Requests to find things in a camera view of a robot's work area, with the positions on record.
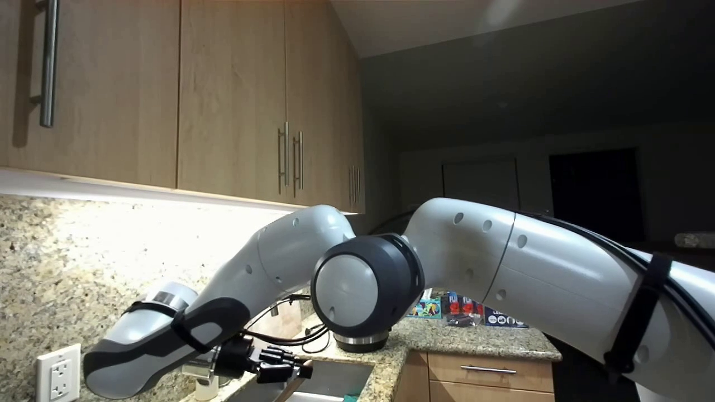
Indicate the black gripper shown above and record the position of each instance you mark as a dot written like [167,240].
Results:
[236,358]

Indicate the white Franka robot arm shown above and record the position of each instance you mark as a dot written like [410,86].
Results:
[520,276]

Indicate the wooden cutting board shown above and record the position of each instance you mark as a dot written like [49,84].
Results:
[286,315]

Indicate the steel kitchen sink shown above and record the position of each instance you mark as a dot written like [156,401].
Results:
[336,375]

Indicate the colourful teal package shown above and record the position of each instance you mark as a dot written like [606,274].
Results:
[431,305]

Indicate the light wood drawer front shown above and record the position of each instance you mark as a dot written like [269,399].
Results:
[448,372]

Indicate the pack of blue-label bottles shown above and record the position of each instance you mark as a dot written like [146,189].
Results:
[465,305]

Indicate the white electrical outlet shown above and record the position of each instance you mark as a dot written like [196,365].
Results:
[59,375]

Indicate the under cabinet light strip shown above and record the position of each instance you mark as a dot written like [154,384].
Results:
[112,190]

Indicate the light wood cabinet door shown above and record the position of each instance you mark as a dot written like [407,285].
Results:
[112,91]
[231,91]
[327,91]

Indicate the dark window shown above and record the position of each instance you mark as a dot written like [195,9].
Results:
[595,190]

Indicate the grey rectangular wall screen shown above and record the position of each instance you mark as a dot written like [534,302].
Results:
[480,179]

